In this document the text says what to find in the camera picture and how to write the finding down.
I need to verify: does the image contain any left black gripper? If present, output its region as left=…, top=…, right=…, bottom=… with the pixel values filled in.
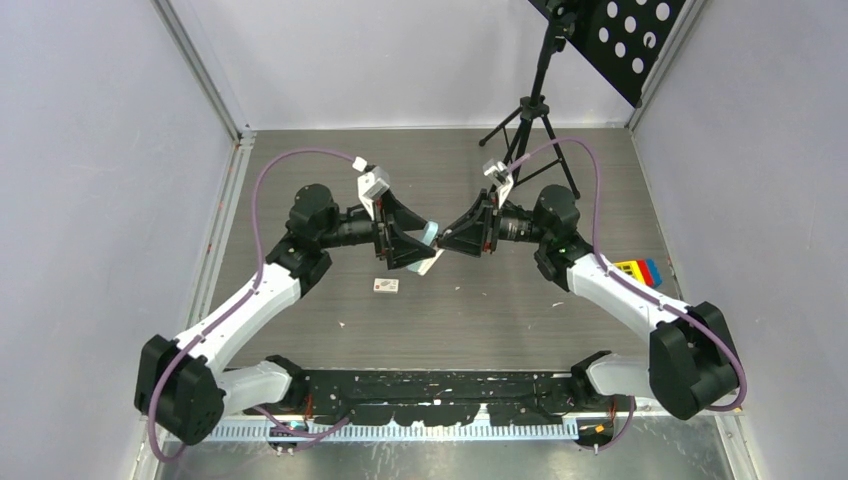
left=318, top=190, right=435, bottom=268

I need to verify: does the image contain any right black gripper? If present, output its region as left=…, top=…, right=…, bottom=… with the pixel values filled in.
left=438, top=189, right=551, bottom=259

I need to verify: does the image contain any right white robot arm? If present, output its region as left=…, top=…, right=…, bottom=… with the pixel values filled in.
left=436, top=185, right=747, bottom=420

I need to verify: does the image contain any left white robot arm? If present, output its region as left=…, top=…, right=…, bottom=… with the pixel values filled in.
left=134, top=184, right=438, bottom=445

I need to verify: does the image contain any white staple box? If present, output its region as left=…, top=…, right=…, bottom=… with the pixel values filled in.
left=373, top=278, right=399, bottom=294

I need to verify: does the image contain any black tripod stand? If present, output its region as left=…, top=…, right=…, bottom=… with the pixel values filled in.
left=478, top=1, right=580, bottom=165

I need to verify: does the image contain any colourful block toy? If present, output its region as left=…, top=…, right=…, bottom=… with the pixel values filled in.
left=614, top=258, right=663, bottom=288

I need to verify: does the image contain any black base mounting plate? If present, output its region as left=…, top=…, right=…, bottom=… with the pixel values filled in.
left=245, top=368, right=637, bottom=429

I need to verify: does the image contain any black perforated panel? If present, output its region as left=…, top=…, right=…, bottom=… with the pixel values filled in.
left=530, top=0, right=686, bottom=108

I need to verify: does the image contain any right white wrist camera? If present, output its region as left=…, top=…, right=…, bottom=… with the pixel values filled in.
left=483, top=159, right=514, bottom=209

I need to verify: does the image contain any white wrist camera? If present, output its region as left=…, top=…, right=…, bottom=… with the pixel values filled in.
left=483, top=159, right=514, bottom=209
left=352, top=156, right=390, bottom=208

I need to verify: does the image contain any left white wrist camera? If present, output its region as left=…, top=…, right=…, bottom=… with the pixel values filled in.
left=352, top=156, right=390, bottom=208

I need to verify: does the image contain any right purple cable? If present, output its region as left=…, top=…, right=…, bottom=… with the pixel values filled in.
left=506, top=137, right=749, bottom=413

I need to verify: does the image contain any purple cable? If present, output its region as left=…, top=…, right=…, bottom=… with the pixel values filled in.
left=506, top=137, right=749, bottom=413
left=146, top=148, right=359, bottom=464

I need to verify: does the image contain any aluminium frame rail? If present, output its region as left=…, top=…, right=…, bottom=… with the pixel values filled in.
left=150, top=0, right=257, bottom=148

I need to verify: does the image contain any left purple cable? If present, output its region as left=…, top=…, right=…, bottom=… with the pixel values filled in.
left=146, top=148, right=359, bottom=464

